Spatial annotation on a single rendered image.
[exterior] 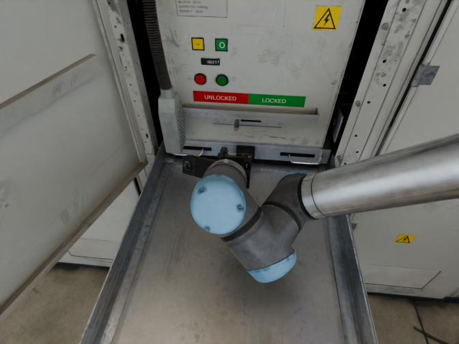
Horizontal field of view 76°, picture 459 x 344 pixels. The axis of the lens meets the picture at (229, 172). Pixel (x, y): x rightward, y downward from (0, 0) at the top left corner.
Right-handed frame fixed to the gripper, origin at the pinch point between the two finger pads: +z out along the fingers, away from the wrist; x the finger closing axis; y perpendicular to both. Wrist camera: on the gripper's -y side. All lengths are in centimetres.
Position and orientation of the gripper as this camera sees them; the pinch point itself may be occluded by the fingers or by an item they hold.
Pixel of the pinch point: (225, 158)
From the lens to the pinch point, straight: 82.6
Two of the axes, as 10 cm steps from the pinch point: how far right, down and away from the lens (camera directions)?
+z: 0.9, -2.6, 9.6
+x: 0.7, -9.6, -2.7
